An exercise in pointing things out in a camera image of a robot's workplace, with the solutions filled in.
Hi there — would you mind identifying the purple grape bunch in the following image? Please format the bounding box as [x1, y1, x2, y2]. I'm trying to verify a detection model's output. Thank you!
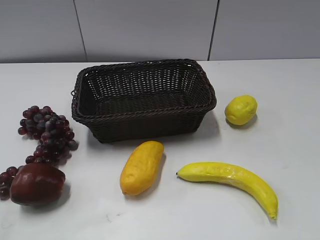
[0, 105, 79, 201]

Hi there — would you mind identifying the dark brown woven basket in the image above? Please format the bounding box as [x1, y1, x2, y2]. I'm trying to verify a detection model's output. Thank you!
[71, 59, 217, 143]

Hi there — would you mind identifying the orange yellow mango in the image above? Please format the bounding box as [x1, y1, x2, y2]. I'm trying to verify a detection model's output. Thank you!
[119, 140, 164, 196]

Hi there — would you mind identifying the yellow banana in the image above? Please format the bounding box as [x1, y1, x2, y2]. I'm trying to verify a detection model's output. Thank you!
[176, 162, 279, 221]

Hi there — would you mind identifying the yellow lemon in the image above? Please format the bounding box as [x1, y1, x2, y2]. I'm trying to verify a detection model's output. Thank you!
[224, 95, 258, 126]

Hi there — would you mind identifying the dark red apple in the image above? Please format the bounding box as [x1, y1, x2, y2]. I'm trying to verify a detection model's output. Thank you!
[9, 163, 66, 206]

